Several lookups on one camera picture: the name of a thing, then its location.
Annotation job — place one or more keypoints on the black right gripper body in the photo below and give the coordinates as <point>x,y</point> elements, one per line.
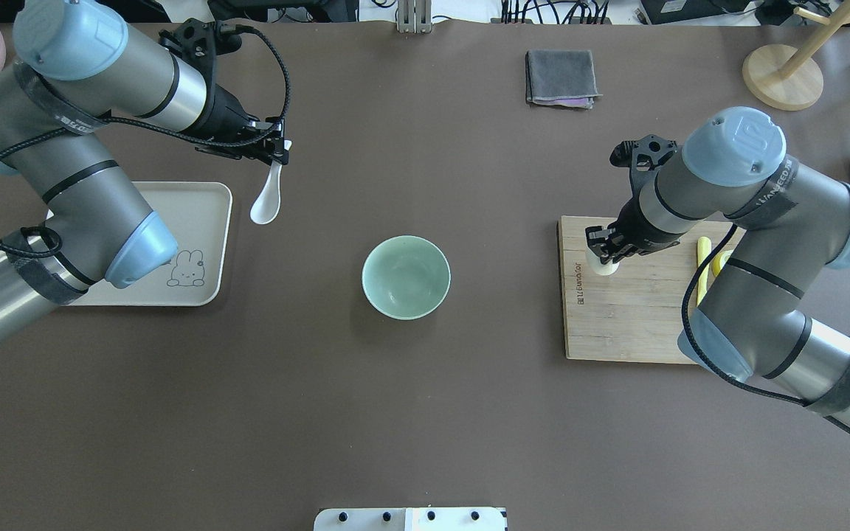
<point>633,226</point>

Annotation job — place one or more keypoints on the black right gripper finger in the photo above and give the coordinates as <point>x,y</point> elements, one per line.
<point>599,238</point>
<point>606,256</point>

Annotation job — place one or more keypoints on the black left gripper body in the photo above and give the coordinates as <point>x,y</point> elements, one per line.
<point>224,114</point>

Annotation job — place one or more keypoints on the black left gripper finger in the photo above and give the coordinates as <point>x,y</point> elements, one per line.
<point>274,145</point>

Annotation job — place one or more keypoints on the white steamed bun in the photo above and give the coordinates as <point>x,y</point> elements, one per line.
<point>598,267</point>

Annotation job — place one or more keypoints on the white ceramic spoon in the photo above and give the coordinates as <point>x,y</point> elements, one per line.
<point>266,206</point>

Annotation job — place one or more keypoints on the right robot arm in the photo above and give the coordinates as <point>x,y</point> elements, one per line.
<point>748,330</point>

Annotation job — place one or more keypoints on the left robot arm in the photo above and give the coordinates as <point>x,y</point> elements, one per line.
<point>80,66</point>

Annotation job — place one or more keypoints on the mint green bowl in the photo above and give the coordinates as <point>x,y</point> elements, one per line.
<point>406,277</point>

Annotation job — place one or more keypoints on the bamboo cutting board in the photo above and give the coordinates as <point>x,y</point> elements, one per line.
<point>632,315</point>

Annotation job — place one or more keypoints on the yellow plastic knife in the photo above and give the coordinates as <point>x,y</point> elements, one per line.
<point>703,251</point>

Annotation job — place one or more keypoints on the cream rabbit serving tray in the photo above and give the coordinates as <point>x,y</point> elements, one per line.
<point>198,215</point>

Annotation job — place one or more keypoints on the lemon half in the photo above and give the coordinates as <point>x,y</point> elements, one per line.
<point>719,261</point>

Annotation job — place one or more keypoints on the folded grey cloth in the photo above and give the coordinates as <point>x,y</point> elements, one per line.
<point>561,77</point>

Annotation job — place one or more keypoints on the wooden mug tree stand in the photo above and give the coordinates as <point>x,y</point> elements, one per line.
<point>785,77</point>

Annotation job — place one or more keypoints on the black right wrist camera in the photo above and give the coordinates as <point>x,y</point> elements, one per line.
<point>643,158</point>

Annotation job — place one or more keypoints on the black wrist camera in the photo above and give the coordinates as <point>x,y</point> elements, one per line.
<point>199,43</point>
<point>643,158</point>

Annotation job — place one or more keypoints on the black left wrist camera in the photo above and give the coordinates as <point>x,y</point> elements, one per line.
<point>199,43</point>

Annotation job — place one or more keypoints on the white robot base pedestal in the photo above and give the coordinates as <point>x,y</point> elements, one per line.
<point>412,518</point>

